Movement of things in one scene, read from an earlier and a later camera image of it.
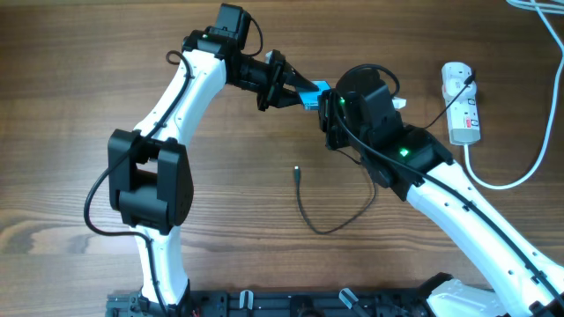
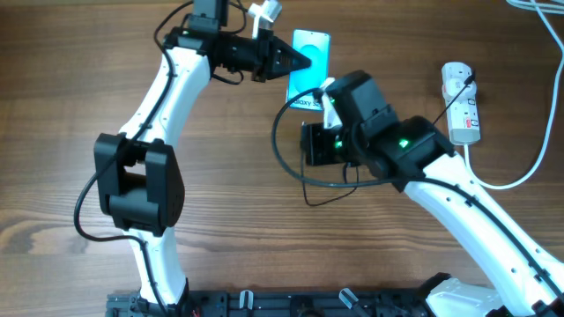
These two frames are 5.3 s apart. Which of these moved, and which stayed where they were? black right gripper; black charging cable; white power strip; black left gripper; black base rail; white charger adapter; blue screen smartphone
Moved: black left gripper; black right gripper; blue screen smartphone; black charging cable
Stayed: white power strip; white charger adapter; black base rail
